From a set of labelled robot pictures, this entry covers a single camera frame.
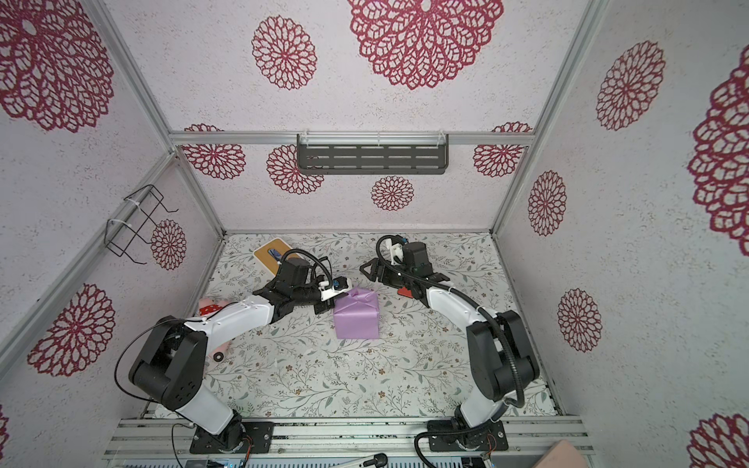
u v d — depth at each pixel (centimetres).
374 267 79
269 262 104
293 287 70
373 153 99
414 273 70
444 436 73
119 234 73
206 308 92
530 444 74
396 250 81
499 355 46
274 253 108
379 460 70
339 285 73
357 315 84
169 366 45
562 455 70
